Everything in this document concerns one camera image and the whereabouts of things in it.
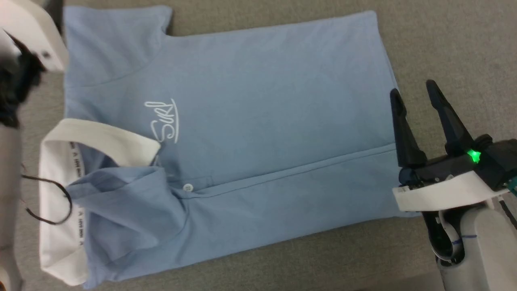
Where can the light blue polo shirt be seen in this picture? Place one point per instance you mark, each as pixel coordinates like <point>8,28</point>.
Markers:
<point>262,133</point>

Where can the grey fabric sofa cushion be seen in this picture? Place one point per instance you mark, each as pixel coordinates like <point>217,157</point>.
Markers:
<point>444,40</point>

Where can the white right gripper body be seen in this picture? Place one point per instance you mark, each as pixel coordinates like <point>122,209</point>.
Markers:
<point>440,190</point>

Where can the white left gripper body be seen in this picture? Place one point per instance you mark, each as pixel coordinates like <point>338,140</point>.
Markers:
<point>30,30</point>

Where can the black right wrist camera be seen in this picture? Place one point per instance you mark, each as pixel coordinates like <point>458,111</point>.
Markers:
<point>494,159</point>

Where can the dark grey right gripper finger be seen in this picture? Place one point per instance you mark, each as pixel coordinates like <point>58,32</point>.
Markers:
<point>450,119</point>
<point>406,135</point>

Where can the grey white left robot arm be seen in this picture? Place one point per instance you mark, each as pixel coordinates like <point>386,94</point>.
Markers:
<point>8,202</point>

